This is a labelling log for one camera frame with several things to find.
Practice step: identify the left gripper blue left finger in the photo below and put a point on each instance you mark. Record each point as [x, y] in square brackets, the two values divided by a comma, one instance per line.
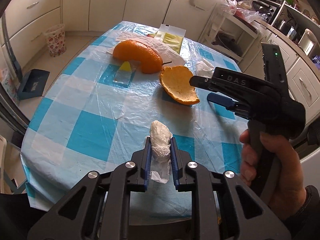
[147, 162]

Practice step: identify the orange peel open piece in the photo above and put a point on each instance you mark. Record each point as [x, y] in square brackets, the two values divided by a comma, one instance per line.
[175, 81]

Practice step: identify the white tissue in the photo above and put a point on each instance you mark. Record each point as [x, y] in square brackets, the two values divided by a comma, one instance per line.
[204, 68]
[160, 137]

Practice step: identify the black frying pan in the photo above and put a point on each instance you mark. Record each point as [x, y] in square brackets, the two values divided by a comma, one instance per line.
[227, 42]

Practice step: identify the yellow clear zip bag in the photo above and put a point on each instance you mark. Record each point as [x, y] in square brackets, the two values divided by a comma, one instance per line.
[170, 35]

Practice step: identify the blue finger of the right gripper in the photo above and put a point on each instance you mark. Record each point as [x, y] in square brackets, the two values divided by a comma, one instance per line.
[201, 82]
[221, 100]

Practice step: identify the white electric kettle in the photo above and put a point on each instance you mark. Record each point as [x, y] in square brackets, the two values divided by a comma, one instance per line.
[309, 43]

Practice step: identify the black jacket sleeve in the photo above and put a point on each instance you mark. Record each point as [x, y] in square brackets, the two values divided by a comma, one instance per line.
[305, 223]

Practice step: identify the blue checkered plastic tablecloth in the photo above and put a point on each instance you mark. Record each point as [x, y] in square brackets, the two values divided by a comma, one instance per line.
[87, 122]

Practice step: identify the clear plastic bag on rack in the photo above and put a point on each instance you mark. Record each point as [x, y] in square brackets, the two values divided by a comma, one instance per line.
[243, 9]

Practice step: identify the orange peel dome piece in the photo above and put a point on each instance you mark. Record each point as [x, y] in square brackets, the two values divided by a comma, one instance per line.
[130, 50]

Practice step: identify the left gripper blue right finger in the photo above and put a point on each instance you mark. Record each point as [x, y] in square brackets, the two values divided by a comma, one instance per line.
[174, 162]

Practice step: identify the small yellow clear wrapper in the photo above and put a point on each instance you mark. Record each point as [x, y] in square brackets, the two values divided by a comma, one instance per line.
[125, 73]

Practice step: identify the cream drawer cabinet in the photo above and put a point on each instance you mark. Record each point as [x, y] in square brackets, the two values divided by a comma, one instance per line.
[303, 81]

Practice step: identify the white shelf rack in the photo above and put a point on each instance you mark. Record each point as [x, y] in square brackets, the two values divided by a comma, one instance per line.
[245, 34]

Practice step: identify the dark blue box on floor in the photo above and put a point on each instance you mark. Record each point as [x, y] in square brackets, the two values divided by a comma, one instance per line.
[33, 84]

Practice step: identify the floral waste basket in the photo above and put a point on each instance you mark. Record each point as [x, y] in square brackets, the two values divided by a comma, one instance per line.
[56, 40]

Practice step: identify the person's right hand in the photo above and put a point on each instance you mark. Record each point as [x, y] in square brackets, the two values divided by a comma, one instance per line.
[289, 193]

